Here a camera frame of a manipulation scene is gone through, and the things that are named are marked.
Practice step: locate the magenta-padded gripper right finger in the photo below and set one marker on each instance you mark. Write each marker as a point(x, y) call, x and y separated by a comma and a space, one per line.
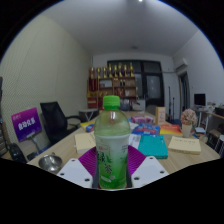
point(137, 160)

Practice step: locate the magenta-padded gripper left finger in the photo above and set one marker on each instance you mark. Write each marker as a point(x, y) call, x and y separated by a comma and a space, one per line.
point(88, 161)

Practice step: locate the green tea drink bottle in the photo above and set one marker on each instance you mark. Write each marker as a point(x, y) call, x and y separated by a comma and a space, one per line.
point(111, 150)

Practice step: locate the pale yellow book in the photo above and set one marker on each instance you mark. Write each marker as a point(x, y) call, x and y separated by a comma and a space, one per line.
point(85, 142)

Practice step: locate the white booklet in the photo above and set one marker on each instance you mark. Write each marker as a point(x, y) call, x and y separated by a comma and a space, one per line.
point(134, 140)

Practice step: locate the teal book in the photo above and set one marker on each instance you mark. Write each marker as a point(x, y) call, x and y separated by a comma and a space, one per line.
point(154, 146)

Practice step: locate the blue magazine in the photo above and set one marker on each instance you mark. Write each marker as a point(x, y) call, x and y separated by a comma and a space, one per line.
point(146, 129)

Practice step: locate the small steel cup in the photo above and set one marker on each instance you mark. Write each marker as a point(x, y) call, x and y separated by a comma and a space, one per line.
point(50, 163)

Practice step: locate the pink box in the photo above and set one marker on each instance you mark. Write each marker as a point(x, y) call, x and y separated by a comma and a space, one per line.
point(141, 119)

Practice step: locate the orange book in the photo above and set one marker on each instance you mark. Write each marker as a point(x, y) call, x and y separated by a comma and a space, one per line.
point(171, 129)

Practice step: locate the small white side table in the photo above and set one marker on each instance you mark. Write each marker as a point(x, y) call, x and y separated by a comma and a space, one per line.
point(88, 112)

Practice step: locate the pale yellow notepad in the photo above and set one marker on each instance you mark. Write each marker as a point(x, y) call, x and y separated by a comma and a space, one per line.
point(185, 145)

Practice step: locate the small orange box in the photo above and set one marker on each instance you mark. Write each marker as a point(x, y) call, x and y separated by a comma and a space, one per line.
point(160, 115)

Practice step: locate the black office chair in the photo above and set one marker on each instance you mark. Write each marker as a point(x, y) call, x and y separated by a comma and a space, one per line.
point(53, 118)

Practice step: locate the potted pink flowers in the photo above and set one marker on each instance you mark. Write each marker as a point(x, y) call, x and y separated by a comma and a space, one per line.
point(188, 118)

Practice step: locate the black chair backrest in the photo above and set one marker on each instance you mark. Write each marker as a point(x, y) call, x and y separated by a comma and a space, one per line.
point(16, 153)

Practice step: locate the purple sign board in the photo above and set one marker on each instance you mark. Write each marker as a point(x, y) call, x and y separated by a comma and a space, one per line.
point(26, 124)

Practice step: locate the wooden shelf unit with trophies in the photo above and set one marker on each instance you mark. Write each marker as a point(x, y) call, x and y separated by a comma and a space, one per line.
point(111, 88)

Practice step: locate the computer monitor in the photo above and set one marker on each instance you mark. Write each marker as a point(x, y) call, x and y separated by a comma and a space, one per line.
point(200, 99)

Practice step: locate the cluttered side desk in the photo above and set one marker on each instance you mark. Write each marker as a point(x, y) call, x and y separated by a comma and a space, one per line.
point(213, 116)

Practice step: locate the white wall air conditioner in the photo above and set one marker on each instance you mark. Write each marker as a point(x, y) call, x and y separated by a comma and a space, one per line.
point(181, 65)

